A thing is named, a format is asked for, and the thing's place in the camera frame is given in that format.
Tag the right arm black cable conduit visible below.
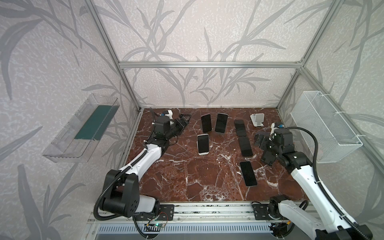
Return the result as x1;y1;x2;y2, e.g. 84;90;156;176
271;126;370;240

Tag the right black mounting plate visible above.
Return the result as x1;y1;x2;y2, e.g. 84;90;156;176
251;202;281;221

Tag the clear plastic wall bin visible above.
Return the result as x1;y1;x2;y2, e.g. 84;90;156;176
43;94;120;163

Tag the white framed phone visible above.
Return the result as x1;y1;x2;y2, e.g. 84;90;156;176
197;134;210;156

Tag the white wire mesh basket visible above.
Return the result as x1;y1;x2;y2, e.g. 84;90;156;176
291;91;363;163

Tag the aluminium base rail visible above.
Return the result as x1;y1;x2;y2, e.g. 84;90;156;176
87;202;339;225

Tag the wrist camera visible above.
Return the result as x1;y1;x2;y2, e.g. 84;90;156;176
270;122;285;136
161;110;173;120

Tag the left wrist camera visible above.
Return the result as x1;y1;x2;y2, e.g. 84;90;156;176
161;110;173;120

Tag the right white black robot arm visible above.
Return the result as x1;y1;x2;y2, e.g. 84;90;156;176
255;125;373;240

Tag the green circuit board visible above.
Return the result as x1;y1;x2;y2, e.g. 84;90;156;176
146;222;167;231

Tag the black mounting plate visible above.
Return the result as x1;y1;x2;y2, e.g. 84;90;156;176
251;202;281;221
152;204;175;221

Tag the white phone stand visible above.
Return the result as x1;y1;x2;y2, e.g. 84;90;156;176
250;114;265;127

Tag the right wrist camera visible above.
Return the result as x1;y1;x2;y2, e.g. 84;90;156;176
270;122;285;136

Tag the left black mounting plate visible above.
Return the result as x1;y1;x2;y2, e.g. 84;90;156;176
152;204;175;221

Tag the black phone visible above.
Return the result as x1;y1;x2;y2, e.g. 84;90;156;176
215;113;228;133
201;114;212;133
234;120;247;137
240;162;258;187
239;136;253;158

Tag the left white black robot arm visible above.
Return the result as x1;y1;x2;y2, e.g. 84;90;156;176
93;111;192;221

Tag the black folding phone stand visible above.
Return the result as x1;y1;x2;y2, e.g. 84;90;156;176
254;132;270;150

